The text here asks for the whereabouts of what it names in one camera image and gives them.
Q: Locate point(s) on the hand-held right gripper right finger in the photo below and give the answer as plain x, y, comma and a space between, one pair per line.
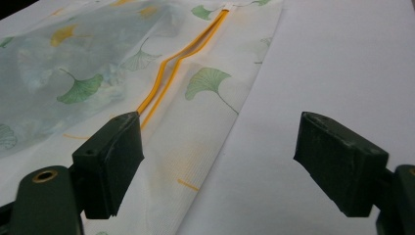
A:
339, 163

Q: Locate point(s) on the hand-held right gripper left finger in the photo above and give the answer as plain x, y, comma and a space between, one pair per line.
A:
107, 169

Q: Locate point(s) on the white leaf-print mesh laundry bag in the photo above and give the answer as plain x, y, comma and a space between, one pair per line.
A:
137, 98

